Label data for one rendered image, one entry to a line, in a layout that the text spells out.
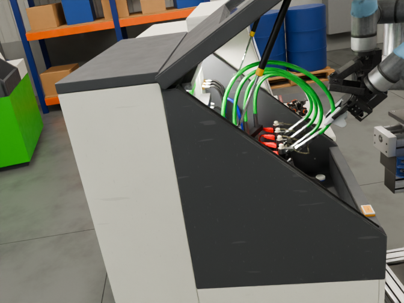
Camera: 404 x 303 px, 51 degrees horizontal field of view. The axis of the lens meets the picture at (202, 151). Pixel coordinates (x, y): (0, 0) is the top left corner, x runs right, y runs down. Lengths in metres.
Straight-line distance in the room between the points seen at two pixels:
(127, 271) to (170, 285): 0.14
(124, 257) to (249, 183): 0.47
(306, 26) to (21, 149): 4.03
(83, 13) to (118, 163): 5.69
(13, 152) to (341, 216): 4.12
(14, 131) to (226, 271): 3.80
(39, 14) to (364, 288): 6.14
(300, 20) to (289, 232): 5.21
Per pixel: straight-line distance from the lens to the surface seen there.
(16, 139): 4.92
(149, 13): 6.64
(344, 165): 1.75
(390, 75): 1.36
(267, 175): 1.19
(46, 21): 6.88
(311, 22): 6.34
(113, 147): 1.20
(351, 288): 1.45
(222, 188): 1.21
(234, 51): 1.79
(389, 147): 1.91
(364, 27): 1.43
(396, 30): 1.91
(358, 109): 1.43
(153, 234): 1.32
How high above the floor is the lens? 1.72
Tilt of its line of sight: 23 degrees down
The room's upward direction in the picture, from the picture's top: 8 degrees counter-clockwise
